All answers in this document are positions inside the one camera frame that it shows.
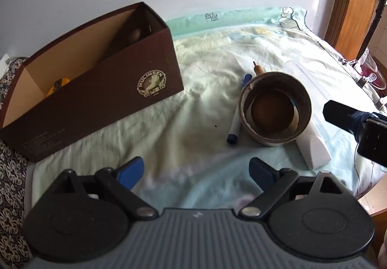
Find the white squeeze tube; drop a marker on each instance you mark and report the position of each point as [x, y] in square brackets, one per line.
[313, 151]

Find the dark floral patterned cloth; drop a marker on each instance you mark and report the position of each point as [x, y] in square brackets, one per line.
[12, 181]

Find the small wooden gourd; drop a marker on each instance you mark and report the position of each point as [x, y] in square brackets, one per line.
[258, 70]

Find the pale printed bed sheet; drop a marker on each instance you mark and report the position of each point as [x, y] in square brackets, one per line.
[181, 124]

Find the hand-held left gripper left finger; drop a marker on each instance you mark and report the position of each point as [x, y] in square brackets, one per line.
[131, 172]

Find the cardboard tape roll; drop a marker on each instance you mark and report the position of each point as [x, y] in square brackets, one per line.
[272, 148]

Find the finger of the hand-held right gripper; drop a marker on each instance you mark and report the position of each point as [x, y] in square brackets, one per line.
[341, 116]
[375, 143]

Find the brown cardboard box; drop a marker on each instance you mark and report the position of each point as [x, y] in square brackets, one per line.
[90, 99]

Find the light wooden bed frame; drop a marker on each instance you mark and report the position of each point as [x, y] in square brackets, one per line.
[375, 199]

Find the pink clear plastic container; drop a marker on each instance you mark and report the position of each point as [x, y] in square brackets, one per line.
[375, 71]

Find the blue and white marker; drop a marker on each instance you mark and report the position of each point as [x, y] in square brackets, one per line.
[234, 127]

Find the wooden door frame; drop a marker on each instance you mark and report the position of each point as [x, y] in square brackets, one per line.
[350, 9]

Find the white power strip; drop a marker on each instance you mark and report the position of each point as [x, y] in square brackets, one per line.
[3, 66]

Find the clear plastic box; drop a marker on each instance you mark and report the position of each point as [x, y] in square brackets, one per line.
[308, 81]

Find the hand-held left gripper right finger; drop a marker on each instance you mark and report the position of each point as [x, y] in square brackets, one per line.
[260, 173]

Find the yellow tape measure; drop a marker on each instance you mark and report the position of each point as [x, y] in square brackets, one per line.
[62, 81]

